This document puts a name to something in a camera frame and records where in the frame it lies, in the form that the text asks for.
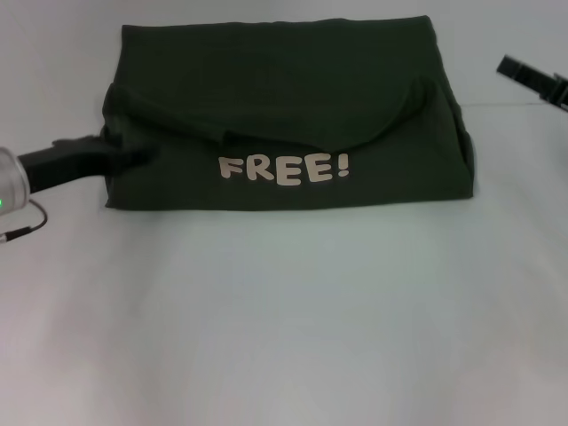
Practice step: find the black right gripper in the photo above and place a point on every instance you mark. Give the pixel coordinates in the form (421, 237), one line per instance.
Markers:
(560, 91)

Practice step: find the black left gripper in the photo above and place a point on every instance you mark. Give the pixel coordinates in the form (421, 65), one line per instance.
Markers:
(66, 164)

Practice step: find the dark green shirt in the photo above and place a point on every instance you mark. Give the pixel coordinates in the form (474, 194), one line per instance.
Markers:
(284, 111)

